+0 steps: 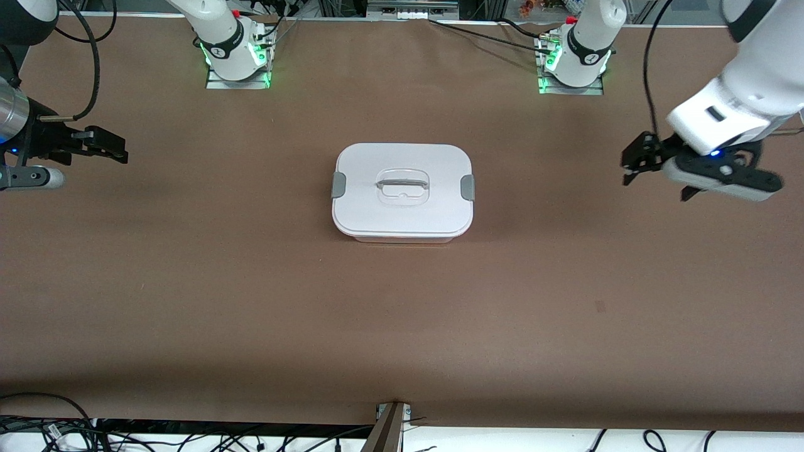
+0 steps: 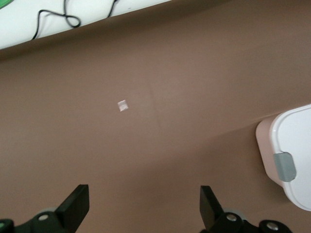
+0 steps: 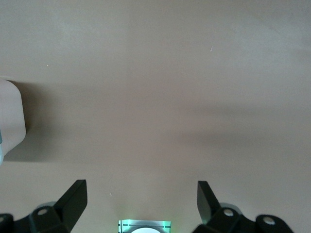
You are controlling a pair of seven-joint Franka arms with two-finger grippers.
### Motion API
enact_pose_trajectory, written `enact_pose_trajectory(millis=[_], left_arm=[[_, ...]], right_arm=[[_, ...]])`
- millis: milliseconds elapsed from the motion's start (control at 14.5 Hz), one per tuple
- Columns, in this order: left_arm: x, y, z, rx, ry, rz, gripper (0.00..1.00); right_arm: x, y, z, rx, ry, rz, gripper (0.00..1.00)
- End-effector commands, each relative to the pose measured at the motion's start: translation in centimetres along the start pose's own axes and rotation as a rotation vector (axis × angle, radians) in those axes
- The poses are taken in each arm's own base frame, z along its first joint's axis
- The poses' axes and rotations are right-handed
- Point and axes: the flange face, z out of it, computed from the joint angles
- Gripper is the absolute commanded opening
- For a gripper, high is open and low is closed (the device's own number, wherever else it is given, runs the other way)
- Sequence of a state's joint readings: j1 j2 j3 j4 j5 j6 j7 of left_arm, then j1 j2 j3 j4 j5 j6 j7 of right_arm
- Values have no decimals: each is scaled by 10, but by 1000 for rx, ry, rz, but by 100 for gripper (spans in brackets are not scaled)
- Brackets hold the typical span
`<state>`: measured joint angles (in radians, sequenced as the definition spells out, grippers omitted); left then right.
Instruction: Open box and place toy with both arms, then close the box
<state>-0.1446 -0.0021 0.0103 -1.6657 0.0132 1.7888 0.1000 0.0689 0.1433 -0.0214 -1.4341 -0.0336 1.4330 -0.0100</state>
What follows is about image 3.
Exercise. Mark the pink translucent storage box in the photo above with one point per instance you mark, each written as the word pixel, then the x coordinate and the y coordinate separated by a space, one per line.
pixel 11 114

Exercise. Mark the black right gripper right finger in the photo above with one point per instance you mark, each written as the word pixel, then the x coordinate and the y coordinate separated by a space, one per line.
pixel 209 208

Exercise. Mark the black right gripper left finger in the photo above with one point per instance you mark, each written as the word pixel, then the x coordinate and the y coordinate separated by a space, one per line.
pixel 70 204

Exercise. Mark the white glossy box lid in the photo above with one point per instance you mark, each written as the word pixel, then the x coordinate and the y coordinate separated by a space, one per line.
pixel 1 155

